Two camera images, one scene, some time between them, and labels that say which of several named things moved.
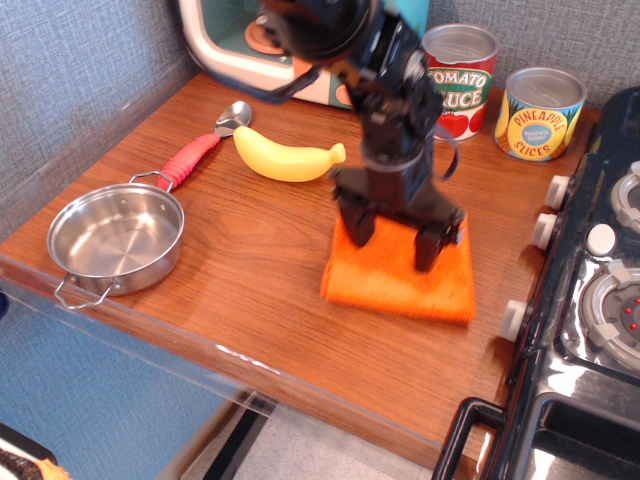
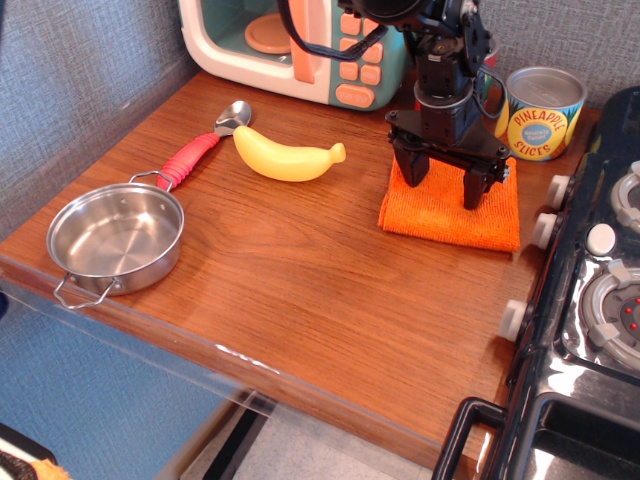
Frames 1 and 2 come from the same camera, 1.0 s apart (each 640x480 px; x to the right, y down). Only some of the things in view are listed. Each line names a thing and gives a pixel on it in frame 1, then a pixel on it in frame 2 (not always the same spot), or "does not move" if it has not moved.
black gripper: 399,186 to 448,127
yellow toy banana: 286,163 does not move
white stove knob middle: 543,230 does not move
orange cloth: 383,276 to 436,209
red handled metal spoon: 233,118 does not move
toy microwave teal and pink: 231,34 does not move
